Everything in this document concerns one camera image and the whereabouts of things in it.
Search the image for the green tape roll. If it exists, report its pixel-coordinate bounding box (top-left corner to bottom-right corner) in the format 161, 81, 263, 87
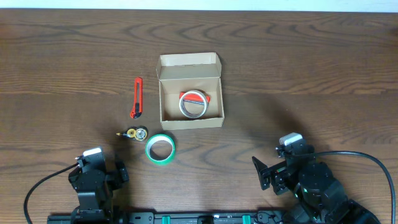
145, 134, 176, 166

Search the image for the yellow black correction tape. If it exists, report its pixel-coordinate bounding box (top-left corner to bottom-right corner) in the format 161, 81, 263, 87
116, 126, 148, 141

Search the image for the white tape roll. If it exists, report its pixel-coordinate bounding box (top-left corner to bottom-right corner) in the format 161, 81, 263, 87
179, 90, 208, 119

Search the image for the brown cardboard box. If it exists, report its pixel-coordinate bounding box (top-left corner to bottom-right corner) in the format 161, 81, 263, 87
156, 52, 224, 131

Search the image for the red stapler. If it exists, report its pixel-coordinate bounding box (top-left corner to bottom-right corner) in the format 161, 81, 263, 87
179, 92, 210, 105

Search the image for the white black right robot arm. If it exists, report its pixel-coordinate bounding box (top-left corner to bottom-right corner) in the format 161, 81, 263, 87
252, 143, 380, 224

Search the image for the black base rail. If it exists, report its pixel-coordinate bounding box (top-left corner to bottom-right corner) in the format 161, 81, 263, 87
46, 210, 287, 224

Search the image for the red utility knife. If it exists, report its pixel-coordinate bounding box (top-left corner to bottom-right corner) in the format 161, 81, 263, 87
130, 77, 143, 119

